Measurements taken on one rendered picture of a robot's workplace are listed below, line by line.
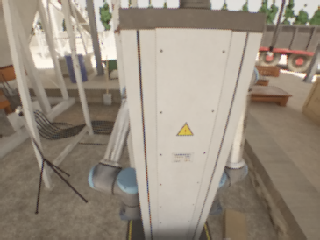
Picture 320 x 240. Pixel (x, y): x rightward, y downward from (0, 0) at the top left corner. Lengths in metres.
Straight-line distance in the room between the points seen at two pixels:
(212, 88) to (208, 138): 0.17
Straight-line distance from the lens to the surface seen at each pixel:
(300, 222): 1.94
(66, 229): 2.10
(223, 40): 0.42
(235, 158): 0.99
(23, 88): 1.97
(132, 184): 0.87
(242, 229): 1.88
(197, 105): 0.45
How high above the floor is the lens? 1.73
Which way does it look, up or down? 30 degrees down
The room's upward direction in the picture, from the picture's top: straight up
